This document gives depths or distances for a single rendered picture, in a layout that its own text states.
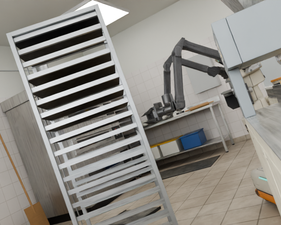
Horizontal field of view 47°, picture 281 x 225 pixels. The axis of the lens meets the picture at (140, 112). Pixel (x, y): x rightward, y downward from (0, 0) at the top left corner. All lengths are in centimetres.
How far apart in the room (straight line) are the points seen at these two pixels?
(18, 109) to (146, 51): 304
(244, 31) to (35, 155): 429
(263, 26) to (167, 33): 571
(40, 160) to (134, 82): 295
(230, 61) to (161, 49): 573
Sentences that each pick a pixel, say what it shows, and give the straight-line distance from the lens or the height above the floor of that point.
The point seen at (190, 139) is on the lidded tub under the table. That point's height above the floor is 39.
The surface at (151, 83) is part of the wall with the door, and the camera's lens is 687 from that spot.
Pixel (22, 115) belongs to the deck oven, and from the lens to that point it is 513.
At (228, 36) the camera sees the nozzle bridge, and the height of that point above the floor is 112.
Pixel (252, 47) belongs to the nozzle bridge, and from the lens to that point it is 111.
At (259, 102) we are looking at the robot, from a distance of 250.
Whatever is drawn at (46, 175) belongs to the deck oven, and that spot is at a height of 73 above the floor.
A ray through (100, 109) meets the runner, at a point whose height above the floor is 114.
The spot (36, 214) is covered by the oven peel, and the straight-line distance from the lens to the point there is 501.
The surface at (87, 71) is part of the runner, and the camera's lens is 223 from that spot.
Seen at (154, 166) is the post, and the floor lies 66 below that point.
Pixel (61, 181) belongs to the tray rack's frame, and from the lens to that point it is 220.
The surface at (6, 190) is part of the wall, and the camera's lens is 509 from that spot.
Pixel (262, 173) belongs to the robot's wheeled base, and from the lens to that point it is 271.
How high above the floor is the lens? 94
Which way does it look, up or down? 2 degrees up
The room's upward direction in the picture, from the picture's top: 20 degrees counter-clockwise
